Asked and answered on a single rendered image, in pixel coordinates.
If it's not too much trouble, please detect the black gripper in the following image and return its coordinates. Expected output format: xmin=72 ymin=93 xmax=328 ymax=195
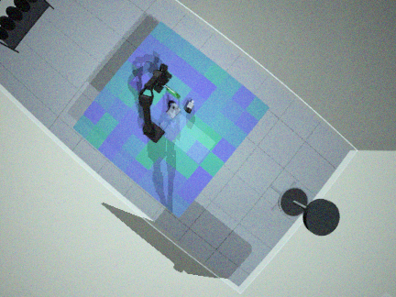
xmin=153 ymin=72 xmax=172 ymax=94

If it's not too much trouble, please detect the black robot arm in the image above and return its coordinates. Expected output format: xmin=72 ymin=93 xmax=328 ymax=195
xmin=138 ymin=63 xmax=169 ymax=138

